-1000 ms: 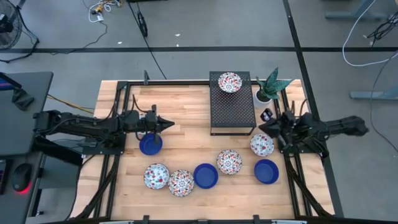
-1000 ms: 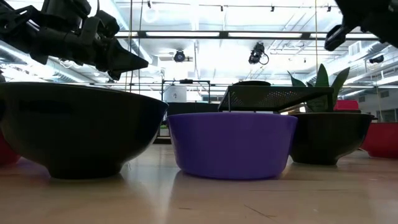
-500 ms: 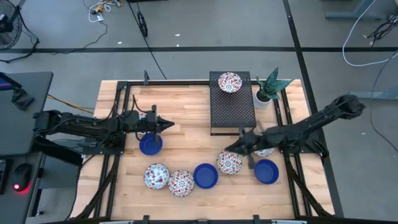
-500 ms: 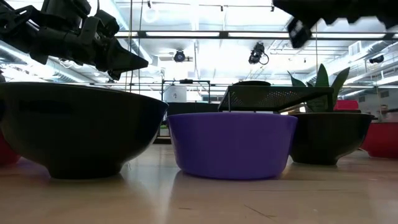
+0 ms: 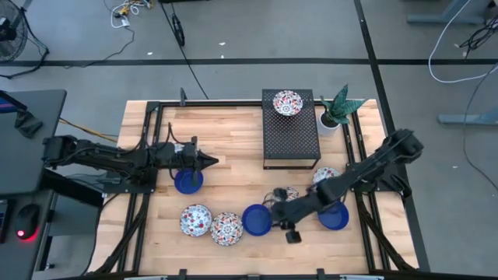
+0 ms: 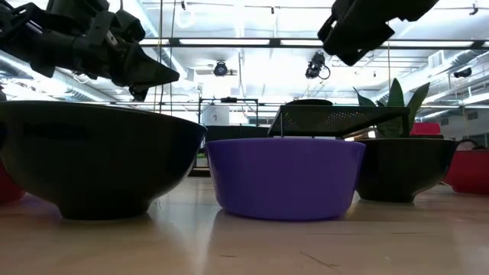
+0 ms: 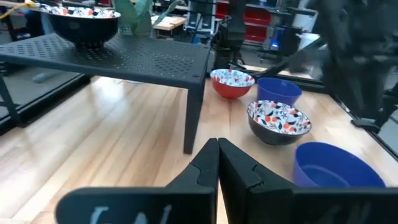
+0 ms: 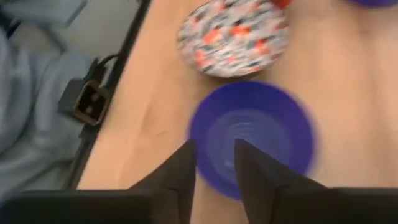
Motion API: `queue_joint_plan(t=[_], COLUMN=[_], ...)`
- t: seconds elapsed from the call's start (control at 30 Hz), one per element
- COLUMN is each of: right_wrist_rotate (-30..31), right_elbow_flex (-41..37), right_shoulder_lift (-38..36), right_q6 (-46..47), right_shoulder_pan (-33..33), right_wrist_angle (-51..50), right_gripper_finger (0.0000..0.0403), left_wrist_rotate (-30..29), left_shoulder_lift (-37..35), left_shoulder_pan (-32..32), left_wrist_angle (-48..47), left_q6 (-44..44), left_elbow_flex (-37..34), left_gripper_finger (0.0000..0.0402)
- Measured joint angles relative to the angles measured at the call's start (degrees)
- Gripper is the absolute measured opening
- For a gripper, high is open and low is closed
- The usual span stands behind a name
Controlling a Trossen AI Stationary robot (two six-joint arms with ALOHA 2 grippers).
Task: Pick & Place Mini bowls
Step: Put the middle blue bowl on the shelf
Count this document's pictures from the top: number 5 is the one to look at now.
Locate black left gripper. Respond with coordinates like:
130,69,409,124
178,135,219,188

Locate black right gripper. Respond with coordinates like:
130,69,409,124
270,187,317,245

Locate blue mini bowl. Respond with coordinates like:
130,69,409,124
241,203,273,237
174,167,205,195
317,200,350,231

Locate floral mini bowl red outside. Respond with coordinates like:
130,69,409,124
312,166,342,186
179,203,213,238

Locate black perforated metal shelf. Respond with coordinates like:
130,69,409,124
261,88,322,171

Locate white plant pot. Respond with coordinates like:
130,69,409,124
317,110,342,138

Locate green snake plant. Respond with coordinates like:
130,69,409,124
319,83,367,126

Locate black desk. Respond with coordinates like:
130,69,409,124
0,89,68,196

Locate small black device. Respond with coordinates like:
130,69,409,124
14,110,44,140

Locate black computer mouse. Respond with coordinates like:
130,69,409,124
14,203,41,243

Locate black monitor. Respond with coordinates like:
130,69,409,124
0,89,28,114

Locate grey desk foot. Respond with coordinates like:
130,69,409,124
406,0,493,27
437,105,498,127

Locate dark grey side desk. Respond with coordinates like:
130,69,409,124
0,189,54,280

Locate black floor fan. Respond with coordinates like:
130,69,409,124
0,0,51,79

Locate black aluminium table frame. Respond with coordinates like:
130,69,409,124
87,99,419,280

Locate long black floor cable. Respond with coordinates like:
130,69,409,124
158,0,210,101

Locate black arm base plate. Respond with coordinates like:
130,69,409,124
102,165,159,195
345,161,408,193

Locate yellow cable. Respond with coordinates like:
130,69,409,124
58,117,119,144

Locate black curved floor cable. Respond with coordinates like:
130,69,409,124
63,26,136,70

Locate white cable bundle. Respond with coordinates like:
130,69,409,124
110,0,153,30

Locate thin black cable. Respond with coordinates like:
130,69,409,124
461,64,498,182

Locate long white cable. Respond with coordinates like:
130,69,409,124
427,0,498,85

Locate black cable bundle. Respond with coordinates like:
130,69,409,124
458,14,498,61

